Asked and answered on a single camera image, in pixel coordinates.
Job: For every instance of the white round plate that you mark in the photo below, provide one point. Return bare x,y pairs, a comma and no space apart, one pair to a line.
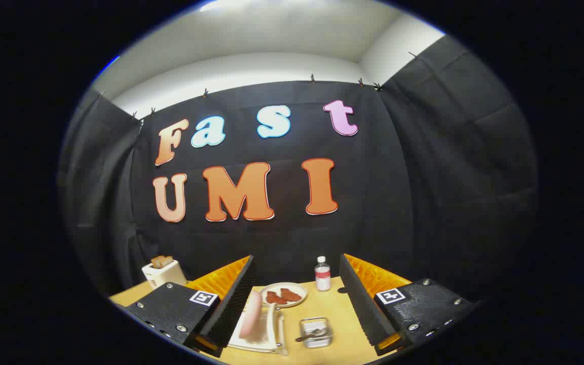
299,298

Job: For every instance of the pink plate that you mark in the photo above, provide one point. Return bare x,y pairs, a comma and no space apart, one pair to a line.
251,314

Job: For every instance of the red meat piece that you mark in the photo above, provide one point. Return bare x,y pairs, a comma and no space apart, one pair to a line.
275,298
291,294

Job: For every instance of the brown toast slice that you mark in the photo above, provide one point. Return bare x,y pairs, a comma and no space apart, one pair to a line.
156,263
167,260

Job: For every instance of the metal spoon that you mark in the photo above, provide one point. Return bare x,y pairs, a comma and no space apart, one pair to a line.
309,334

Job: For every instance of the clear bottle red label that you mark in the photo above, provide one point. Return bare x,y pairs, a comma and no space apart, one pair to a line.
323,276

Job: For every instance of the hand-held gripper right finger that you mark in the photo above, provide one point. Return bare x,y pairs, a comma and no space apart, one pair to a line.
360,304

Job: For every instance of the white toaster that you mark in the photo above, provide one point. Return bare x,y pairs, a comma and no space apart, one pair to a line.
162,276

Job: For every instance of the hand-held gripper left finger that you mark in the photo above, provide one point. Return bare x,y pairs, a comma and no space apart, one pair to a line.
231,309

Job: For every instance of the black backdrop cloth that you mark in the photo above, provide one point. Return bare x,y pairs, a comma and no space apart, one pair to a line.
373,203

